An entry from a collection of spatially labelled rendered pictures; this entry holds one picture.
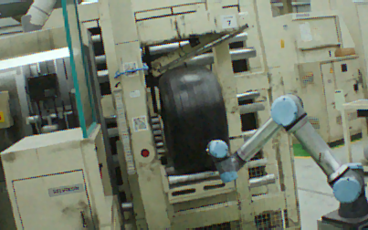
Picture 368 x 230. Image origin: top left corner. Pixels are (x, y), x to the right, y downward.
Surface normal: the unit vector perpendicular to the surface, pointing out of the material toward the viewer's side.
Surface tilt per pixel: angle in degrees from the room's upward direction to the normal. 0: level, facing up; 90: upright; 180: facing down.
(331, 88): 90
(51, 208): 90
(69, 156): 90
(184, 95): 58
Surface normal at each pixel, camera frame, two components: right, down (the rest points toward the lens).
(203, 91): 0.00, -0.48
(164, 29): 0.11, 0.08
